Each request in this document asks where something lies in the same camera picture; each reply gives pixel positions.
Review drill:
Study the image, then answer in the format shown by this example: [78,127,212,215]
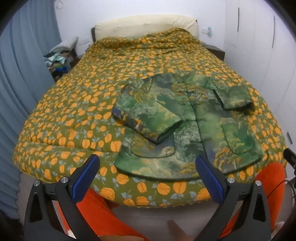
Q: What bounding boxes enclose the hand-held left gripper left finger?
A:
[24,154,101,241]

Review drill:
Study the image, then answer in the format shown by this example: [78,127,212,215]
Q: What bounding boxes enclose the blue curtain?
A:
[0,0,63,232]

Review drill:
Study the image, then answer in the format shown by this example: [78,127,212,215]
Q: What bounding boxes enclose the orange floral green quilt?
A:
[12,27,288,208]

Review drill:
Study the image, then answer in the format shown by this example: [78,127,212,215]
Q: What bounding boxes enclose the white outlet with blue plug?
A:
[201,26,213,38]

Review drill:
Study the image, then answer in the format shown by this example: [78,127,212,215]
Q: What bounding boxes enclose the green landscape print jacket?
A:
[112,72,264,181]

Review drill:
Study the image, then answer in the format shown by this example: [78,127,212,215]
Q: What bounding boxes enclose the white wardrobe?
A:
[223,0,296,152]

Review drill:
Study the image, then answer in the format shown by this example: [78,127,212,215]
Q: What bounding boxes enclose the orange pants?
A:
[57,162,287,241]

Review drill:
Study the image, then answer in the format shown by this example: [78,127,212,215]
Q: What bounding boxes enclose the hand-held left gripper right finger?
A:
[195,155,271,241]

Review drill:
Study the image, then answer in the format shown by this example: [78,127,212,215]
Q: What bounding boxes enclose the pile of clothes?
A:
[43,37,80,82]

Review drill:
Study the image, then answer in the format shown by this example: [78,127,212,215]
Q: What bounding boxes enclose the cream headboard cushion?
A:
[95,14,199,43]

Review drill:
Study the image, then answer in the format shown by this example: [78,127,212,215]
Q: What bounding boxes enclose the dark wooden nightstand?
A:
[204,44,226,61]

